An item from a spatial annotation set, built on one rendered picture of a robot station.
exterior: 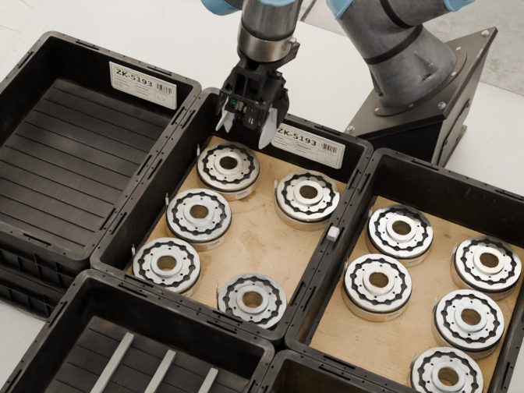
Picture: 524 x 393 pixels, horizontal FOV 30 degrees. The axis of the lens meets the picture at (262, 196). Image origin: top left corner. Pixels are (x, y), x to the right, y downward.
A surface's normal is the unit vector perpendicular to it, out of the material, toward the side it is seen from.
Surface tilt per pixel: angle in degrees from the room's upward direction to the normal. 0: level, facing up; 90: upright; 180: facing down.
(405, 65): 52
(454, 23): 0
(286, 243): 0
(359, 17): 81
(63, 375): 0
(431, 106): 44
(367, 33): 84
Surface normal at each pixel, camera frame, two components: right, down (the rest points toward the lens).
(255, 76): -0.38, 0.70
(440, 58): 0.42, -0.29
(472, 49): -0.58, -0.72
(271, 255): 0.06, -0.62
